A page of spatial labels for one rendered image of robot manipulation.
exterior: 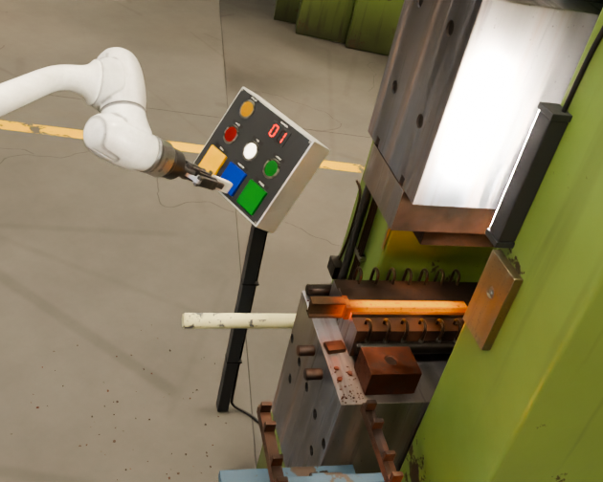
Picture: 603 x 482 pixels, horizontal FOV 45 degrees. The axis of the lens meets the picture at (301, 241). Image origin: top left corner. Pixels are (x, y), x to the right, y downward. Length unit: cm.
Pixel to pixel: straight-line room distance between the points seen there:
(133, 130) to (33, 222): 198
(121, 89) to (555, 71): 91
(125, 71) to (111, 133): 18
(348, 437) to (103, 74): 97
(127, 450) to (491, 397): 149
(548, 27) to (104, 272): 237
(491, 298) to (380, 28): 515
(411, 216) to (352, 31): 496
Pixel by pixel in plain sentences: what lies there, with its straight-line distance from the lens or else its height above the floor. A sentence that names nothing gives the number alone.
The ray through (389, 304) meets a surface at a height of 101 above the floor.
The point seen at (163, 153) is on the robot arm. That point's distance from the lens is 169.
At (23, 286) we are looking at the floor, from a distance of 319.
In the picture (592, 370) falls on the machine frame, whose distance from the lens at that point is 132.
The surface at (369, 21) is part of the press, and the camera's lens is 636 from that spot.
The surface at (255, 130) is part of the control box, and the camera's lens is 205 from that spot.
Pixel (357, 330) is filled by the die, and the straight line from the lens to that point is 165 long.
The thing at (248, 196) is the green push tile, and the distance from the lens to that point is 198.
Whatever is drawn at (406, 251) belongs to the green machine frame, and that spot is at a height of 103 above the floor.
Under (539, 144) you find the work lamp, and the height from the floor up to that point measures 158.
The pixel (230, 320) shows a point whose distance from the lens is 213.
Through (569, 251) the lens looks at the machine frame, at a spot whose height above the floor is 147.
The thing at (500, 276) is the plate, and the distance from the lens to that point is 135.
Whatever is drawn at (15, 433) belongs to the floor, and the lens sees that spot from 265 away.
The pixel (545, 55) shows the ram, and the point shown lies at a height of 168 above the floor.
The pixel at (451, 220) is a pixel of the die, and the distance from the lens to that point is 152.
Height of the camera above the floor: 203
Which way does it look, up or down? 34 degrees down
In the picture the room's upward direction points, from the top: 14 degrees clockwise
